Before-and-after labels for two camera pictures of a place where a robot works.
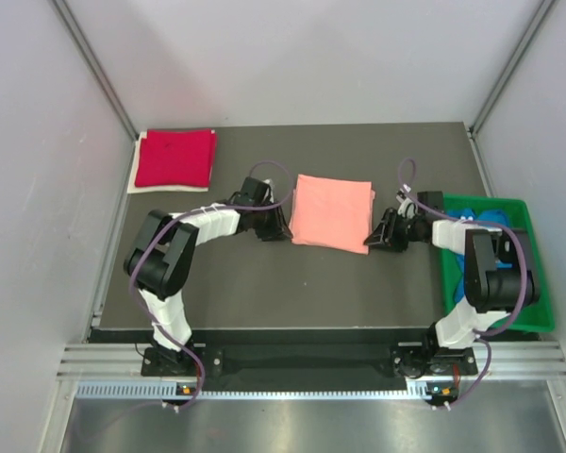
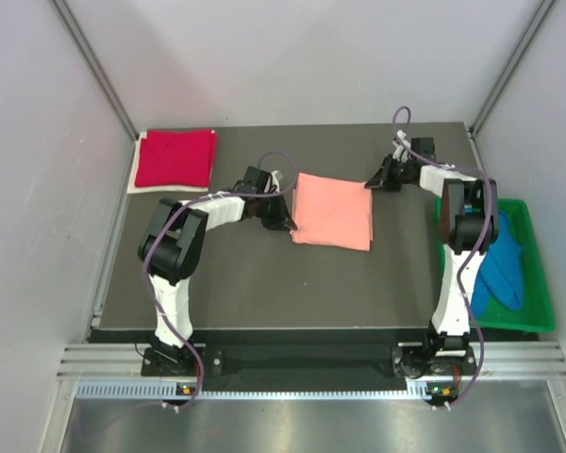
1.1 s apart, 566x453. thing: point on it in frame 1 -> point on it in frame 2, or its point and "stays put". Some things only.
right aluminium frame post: (510, 67) stays put
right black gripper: (386, 232) -> (382, 177)
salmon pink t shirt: (332, 213) stays put
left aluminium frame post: (94, 65) stays put
